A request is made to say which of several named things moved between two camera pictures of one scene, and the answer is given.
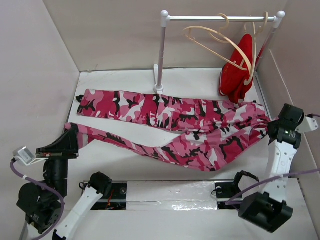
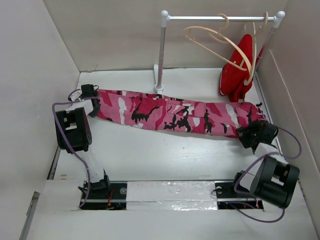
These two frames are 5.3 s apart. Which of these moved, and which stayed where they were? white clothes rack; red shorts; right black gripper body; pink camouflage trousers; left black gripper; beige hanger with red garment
Moved: pink camouflage trousers; left black gripper; right black gripper body
Stayed: red shorts; beige hanger with red garment; white clothes rack
